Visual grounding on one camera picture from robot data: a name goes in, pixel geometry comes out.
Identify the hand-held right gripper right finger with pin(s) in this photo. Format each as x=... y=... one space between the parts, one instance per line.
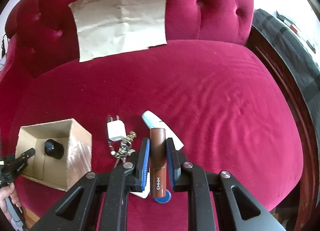
x=169 y=163

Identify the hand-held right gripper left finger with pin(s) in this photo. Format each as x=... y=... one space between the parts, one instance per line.
x=144 y=163

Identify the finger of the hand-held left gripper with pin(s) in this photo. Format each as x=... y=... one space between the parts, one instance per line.
x=23 y=159

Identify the brown cosmetic tube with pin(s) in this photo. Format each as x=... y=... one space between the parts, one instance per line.
x=158 y=151

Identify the black round jar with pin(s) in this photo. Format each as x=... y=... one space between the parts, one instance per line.
x=53 y=149

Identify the pale blue white tube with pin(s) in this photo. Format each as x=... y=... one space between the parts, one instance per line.
x=155 y=121

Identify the white charger plug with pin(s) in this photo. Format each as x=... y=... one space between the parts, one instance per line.
x=115 y=129

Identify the cardboard box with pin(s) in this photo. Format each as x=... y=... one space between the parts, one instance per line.
x=77 y=151

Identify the person's left hand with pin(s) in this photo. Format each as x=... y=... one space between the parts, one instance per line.
x=5 y=191

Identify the blue round cap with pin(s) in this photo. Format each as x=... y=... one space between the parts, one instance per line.
x=163 y=199

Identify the red velvet tufted sofa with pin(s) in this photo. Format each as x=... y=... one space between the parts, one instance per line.
x=200 y=83

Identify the brown paper sheet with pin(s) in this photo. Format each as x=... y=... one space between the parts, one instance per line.
x=120 y=23

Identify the dark glossy table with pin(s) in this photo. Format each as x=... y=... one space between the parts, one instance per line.
x=282 y=45

